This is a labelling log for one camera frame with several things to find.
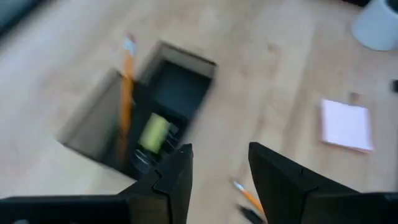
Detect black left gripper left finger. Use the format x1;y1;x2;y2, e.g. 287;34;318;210
118;142;194;224

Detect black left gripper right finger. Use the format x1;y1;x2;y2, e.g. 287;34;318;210
248;141;360;224

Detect orange pencil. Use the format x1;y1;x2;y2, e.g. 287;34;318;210
116;32;137;166
233;180;268;222

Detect black binder clip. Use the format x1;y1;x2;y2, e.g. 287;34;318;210
166;123;181;147
133;148;156;170

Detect black pen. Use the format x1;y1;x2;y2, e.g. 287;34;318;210
238;205;267;224

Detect yellow-green eraser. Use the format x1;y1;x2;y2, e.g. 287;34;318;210
138;112;171;155

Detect black mesh desk organizer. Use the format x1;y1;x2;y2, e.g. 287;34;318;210
57;40;218;181

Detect pink sticky note pad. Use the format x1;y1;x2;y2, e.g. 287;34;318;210
320;98;375;154

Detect white plant pot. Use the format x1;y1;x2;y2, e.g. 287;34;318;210
351;0;398;52

